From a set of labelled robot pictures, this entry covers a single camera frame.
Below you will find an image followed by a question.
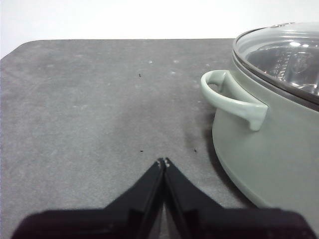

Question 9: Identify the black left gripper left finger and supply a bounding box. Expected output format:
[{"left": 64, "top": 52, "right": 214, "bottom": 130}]
[{"left": 14, "top": 157, "right": 167, "bottom": 239}]

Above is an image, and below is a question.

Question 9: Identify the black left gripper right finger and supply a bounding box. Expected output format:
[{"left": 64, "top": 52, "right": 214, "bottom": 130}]
[{"left": 164, "top": 157, "right": 313, "bottom": 239}]

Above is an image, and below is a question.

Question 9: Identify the glass lid with green knob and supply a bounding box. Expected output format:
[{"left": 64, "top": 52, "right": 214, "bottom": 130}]
[{"left": 232, "top": 21, "right": 319, "bottom": 106}]

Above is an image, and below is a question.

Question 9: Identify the pale green electric steamer pot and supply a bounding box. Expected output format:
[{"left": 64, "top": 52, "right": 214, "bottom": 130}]
[{"left": 200, "top": 47, "right": 319, "bottom": 209}]

